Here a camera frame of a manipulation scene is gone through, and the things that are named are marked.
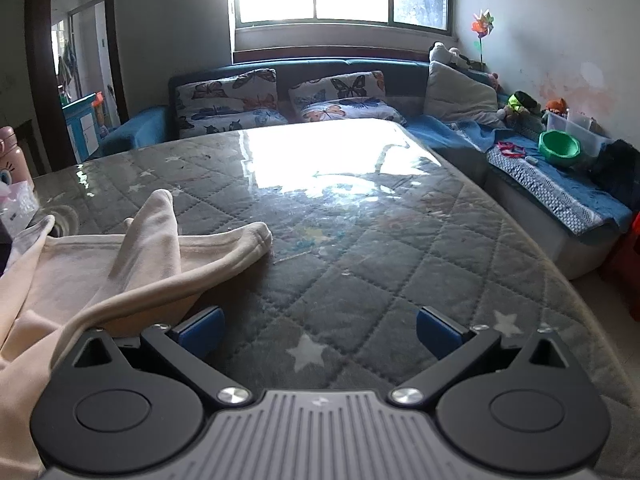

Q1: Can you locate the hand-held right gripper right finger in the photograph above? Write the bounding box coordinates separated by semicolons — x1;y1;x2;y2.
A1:
391;306;568;407

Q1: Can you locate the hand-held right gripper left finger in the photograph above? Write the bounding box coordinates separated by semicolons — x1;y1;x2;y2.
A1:
74;306;253;407

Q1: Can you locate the cream shirt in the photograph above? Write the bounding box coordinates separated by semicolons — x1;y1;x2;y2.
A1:
0;189;273;480

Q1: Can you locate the grey quilted star table cover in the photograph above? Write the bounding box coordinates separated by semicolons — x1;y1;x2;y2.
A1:
30;121;640;411

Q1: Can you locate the blue patterned blanket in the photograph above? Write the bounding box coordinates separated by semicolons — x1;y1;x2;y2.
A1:
407;112;633;238

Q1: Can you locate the red plastic stool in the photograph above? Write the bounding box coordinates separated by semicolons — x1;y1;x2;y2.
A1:
597;210;640;321

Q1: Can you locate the butterfly print pillow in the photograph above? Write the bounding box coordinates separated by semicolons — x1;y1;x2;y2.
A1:
289;71;387;111
177;105;289;139
299;97;408;126
176;67;278;117

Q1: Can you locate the clear plastic bag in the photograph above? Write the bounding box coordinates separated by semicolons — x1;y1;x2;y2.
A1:
0;180;41;241

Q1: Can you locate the green plastic bowl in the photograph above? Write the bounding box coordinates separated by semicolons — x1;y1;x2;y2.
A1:
538;130;582;164

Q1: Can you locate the blue cabinet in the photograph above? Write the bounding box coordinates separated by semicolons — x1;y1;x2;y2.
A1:
62;92;108;163

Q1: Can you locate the grey cushion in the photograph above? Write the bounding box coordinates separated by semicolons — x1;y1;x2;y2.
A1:
424;61;506;128

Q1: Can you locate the black bag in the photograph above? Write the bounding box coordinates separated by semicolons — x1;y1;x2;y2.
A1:
590;139;637;206

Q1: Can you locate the green yellow plush toy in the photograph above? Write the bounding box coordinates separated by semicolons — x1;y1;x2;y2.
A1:
502;91;540;121

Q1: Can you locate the clear plastic storage box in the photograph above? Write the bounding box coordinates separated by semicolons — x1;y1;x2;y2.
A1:
545;110;613;161

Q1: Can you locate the white plush toy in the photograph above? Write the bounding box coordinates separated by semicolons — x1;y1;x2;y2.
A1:
429;41;473;70

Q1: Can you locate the blue sofa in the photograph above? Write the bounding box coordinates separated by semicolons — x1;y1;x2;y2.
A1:
97;57;501;160

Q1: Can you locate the colourful pinwheel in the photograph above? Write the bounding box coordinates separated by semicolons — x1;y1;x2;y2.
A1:
470;9;496;68

